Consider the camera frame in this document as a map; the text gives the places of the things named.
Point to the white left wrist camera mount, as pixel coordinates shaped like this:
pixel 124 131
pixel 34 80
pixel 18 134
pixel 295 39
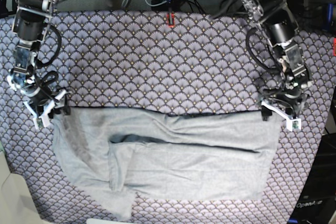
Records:
pixel 291 122

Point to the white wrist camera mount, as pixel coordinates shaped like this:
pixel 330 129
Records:
pixel 291 122
pixel 41 121

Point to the light grey T-shirt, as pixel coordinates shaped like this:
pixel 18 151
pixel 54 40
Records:
pixel 116 154

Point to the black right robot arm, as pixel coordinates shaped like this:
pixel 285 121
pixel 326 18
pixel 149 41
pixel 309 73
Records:
pixel 31 25

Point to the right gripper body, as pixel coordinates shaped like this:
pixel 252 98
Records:
pixel 38 97

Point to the black OpenArm box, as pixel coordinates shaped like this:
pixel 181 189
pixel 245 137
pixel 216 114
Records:
pixel 316 203

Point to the patterned fan-print tablecloth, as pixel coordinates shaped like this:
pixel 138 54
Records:
pixel 135 59

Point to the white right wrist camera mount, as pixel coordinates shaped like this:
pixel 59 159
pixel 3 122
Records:
pixel 41 121

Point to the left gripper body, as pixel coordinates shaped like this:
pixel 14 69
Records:
pixel 291 100

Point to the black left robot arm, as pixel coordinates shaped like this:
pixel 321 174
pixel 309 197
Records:
pixel 275 19

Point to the white plastic bin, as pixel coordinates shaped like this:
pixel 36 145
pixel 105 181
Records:
pixel 17 205

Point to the red table clamp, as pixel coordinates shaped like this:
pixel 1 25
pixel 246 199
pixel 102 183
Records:
pixel 170 19

